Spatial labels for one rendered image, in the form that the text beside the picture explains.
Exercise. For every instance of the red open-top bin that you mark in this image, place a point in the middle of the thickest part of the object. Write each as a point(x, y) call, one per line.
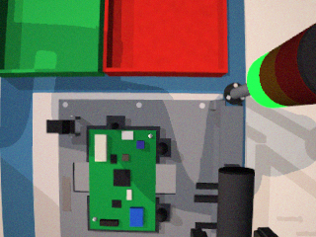
point(165, 38)

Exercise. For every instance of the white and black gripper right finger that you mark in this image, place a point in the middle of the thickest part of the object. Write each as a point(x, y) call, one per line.
point(264, 232)

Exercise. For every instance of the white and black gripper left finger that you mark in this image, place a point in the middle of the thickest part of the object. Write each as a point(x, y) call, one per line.
point(197, 232)

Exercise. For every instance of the green circuit board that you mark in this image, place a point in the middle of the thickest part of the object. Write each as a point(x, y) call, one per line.
point(122, 179)

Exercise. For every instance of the green bin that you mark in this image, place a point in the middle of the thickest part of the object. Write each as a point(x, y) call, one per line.
point(51, 38)

